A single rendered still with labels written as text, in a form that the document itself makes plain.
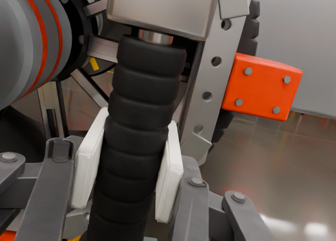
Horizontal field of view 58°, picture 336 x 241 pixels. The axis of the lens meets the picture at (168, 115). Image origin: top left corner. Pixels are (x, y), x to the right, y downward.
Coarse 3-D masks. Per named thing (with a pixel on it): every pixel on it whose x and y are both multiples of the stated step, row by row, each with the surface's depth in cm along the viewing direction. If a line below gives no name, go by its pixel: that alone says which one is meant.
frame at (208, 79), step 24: (240, 0) 34; (216, 24) 35; (240, 24) 35; (216, 48) 36; (192, 72) 41; (216, 72) 37; (192, 96) 38; (216, 96) 38; (192, 120) 39; (216, 120) 39; (192, 144) 40; (72, 216) 42
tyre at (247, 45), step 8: (256, 0) 43; (256, 8) 43; (248, 16) 43; (256, 16) 44; (248, 24) 43; (256, 24) 44; (248, 32) 44; (256, 32) 44; (240, 40) 44; (248, 40) 44; (240, 48) 45; (248, 48) 45; (224, 112) 47; (232, 112) 48; (224, 120) 48; (216, 128) 48; (224, 128) 49; (216, 136) 49; (208, 152) 50
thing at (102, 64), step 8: (64, 0) 80; (88, 0) 80; (96, 16) 81; (104, 16) 86; (104, 24) 86; (112, 24) 86; (104, 32) 87; (112, 32) 87; (120, 32) 87; (128, 32) 87; (80, 40) 83; (88, 64) 90; (104, 64) 90; (88, 72) 90; (96, 72) 90
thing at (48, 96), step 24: (72, 0) 44; (96, 0) 44; (72, 24) 49; (96, 24) 49; (72, 48) 50; (96, 48) 46; (192, 48) 49; (72, 72) 47; (48, 96) 48; (96, 96) 48; (0, 120) 51; (24, 120) 68; (48, 120) 49; (0, 144) 56; (24, 144) 60
